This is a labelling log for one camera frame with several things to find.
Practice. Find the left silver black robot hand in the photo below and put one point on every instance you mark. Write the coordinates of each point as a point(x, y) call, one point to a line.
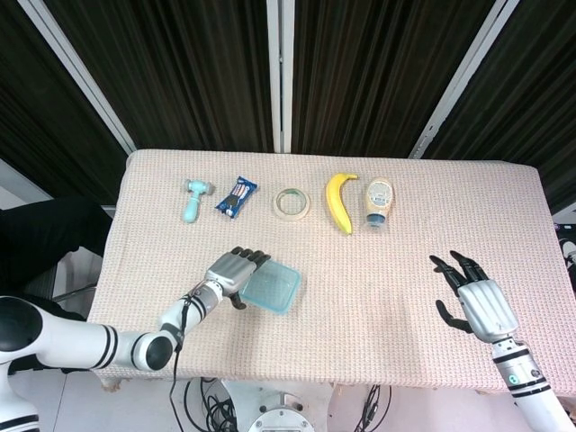
point(229, 270)

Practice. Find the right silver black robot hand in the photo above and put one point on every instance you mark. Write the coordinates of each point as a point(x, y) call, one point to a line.
point(486, 310)

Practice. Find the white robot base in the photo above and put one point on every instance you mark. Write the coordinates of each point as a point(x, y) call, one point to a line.
point(279, 414)

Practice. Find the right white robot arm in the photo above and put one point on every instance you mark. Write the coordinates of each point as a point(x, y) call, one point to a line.
point(522, 378)

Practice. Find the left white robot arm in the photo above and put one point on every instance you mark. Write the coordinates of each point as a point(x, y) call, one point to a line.
point(67, 342)

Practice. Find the teal toy hammer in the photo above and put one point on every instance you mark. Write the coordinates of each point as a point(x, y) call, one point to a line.
point(191, 210)

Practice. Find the blue cookie pack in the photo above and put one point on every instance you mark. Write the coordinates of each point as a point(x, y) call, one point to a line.
point(236, 198)

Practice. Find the beige masking tape roll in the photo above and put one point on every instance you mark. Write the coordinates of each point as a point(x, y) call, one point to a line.
point(292, 217)

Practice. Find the yellow banana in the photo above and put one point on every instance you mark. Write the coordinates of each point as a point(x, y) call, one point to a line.
point(337, 202)

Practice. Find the pink waffle tablecloth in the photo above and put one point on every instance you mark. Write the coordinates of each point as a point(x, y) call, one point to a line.
point(360, 288)

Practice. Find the cream squeeze bottle blue cap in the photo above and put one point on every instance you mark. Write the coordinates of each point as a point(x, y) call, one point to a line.
point(380, 198)

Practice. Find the dark curtain panel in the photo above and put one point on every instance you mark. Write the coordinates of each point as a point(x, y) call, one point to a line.
point(540, 90)
point(45, 112)
point(360, 67)
point(180, 67)

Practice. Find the white frame post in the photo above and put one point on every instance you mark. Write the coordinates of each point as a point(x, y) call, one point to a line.
point(76, 67)
point(459, 76)
point(280, 90)

